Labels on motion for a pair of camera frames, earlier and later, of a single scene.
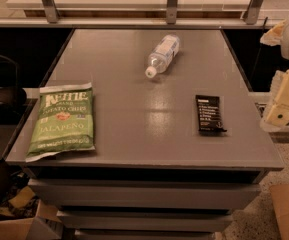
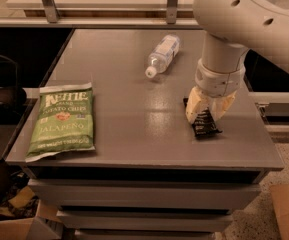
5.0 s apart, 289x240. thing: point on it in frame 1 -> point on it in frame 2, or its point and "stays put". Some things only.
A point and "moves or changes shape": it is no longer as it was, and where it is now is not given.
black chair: [2, 95] stays put
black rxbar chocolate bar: [209, 115] moves or changes shape
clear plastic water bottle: [163, 55] stays put
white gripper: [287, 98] -> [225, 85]
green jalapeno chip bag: [63, 121] stays put
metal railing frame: [51, 20] stays put
